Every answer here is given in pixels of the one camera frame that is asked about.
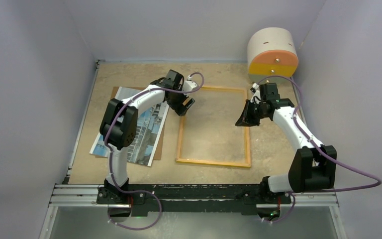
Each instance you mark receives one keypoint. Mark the yellow wooden picture frame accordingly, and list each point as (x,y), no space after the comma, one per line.
(207,133)

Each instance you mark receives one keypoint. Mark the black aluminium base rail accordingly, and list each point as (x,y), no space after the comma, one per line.
(190,198)

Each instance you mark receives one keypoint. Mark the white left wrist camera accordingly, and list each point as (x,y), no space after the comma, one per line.
(189,85)

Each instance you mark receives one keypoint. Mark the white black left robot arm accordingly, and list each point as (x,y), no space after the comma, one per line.
(119,123)

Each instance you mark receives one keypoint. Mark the building photo print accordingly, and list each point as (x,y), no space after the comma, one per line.
(145,135)

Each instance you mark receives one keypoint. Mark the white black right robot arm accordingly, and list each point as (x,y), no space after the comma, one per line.
(310,169)

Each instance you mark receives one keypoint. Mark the round three-drawer cabinet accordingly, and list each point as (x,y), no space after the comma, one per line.
(271,51)

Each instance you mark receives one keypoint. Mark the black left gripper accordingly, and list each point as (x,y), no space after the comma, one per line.
(180,108)

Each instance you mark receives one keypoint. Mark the brown cardboard backing board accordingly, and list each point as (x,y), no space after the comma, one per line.
(158,145)

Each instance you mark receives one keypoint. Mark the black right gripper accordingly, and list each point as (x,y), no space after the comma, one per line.
(245,119)

